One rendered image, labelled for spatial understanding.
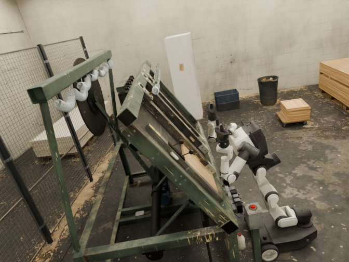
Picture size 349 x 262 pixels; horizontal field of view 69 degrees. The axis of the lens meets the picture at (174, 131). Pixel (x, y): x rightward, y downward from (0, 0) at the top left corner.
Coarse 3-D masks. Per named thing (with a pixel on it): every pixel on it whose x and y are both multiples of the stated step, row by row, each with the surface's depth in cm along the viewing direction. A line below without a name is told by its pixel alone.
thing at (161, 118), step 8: (144, 88) 229; (144, 96) 227; (152, 96) 234; (144, 104) 230; (152, 104) 231; (152, 112) 234; (160, 112) 235; (160, 120) 237; (168, 120) 241; (168, 128) 241; (176, 128) 243; (176, 136) 244; (184, 136) 250; (184, 144) 248; (192, 144) 255; (200, 160) 256; (208, 168) 260
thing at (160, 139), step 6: (150, 126) 194; (150, 132) 195; (156, 138) 198; (162, 138) 198; (162, 144) 200; (168, 150) 202; (180, 162) 207; (186, 162) 209; (192, 168) 211; (198, 174) 214; (198, 180) 215; (204, 180) 216; (204, 186) 217; (210, 186) 220; (210, 192) 220; (216, 192) 222; (216, 198) 223
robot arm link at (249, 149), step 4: (248, 144) 211; (244, 148) 210; (248, 148) 209; (252, 148) 210; (256, 148) 211; (240, 152) 212; (244, 152) 210; (248, 152) 210; (252, 152) 209; (256, 152) 209; (240, 156) 211; (244, 156) 210; (248, 156) 211; (252, 156) 211
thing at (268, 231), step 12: (264, 216) 293; (300, 216) 265; (264, 228) 275; (276, 228) 275; (288, 228) 272; (300, 228) 269; (312, 228) 266; (264, 240) 259; (276, 240) 261; (288, 240) 259; (300, 240) 258; (312, 240) 266
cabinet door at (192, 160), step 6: (186, 150) 244; (186, 156) 229; (192, 156) 246; (192, 162) 233; (198, 162) 250; (198, 168) 236; (204, 168) 253; (204, 174) 239; (210, 174) 257; (210, 180) 242; (216, 186) 244
